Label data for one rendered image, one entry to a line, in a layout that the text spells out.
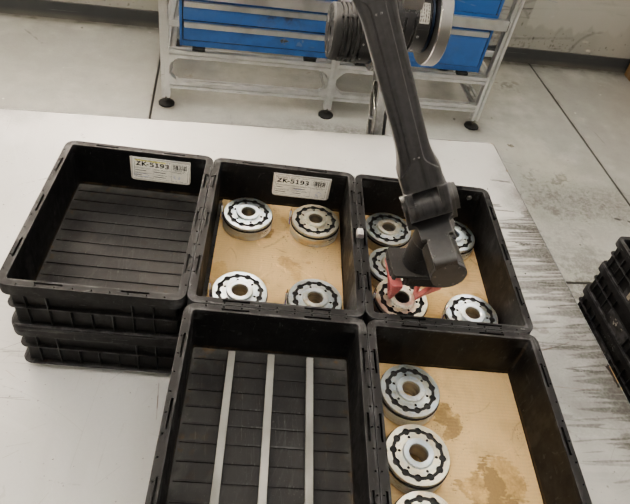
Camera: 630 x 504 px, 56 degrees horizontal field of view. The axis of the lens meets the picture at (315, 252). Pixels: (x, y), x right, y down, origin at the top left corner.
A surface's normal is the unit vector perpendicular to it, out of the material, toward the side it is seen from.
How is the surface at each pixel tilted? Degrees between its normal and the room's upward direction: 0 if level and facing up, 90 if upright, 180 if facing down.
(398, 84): 79
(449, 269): 93
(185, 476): 0
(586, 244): 0
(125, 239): 0
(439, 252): 27
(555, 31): 90
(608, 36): 90
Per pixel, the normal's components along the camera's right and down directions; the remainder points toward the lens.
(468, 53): 0.10, 0.71
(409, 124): 0.04, 0.56
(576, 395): 0.15, -0.70
